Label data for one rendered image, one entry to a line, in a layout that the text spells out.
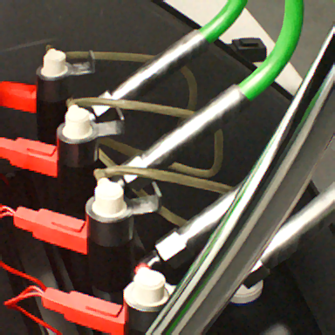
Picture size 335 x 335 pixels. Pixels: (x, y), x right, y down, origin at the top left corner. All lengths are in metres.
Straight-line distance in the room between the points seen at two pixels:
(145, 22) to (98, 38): 0.04
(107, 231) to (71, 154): 0.08
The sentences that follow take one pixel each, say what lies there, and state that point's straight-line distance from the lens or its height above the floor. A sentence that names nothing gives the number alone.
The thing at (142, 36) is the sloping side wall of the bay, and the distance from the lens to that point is 0.89.
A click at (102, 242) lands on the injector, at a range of 0.67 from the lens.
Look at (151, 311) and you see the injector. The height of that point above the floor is 1.10.
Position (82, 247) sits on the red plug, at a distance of 0.69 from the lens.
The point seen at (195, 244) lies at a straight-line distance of 0.70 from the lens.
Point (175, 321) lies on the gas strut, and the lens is 0.16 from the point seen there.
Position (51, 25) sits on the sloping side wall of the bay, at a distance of 0.86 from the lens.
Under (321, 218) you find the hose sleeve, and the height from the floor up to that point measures 1.14.
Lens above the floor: 1.52
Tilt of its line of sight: 37 degrees down
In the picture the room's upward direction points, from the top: 2 degrees clockwise
